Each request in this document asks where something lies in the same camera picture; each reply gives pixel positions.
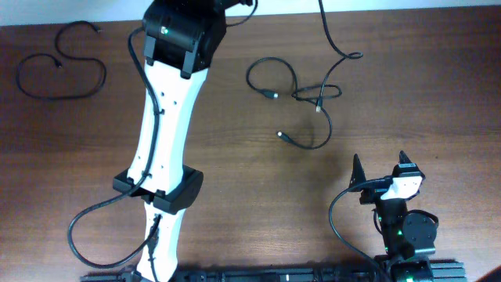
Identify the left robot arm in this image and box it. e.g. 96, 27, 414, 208
114, 0, 241, 281

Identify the black usb cable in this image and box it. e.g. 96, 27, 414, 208
15, 20, 107, 101
245, 56, 344, 150
315, 0, 364, 114

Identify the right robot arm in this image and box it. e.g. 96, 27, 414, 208
349, 151, 439, 281

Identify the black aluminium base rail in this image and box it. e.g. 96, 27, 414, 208
80, 262, 467, 282

